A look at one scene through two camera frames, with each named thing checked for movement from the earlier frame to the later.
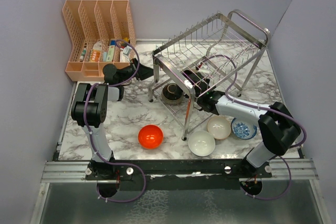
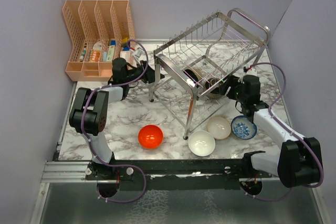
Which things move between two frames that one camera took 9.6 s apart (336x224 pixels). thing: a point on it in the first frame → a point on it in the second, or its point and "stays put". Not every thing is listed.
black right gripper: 185,76 → 233,81
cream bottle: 124,54 stays put
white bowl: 201,143 stays put
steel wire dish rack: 217,56 stays put
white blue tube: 111,53 stays put
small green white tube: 83,54 stays put
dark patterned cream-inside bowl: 172,94 → 212,87
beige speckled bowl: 219,126 stays put
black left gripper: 144,72 → 147,77
